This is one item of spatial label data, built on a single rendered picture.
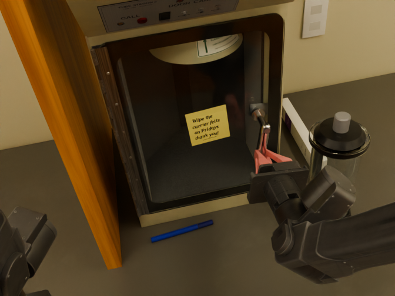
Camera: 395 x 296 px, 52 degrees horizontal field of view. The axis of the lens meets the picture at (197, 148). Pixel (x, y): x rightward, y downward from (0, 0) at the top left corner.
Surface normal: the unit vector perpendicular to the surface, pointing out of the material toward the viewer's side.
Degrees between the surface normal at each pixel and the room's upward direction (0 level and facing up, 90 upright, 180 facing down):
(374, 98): 0
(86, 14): 135
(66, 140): 90
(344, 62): 90
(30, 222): 16
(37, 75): 90
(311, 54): 90
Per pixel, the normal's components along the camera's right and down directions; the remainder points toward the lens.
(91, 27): 0.21, 0.98
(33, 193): -0.09, -0.76
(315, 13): 0.21, 0.62
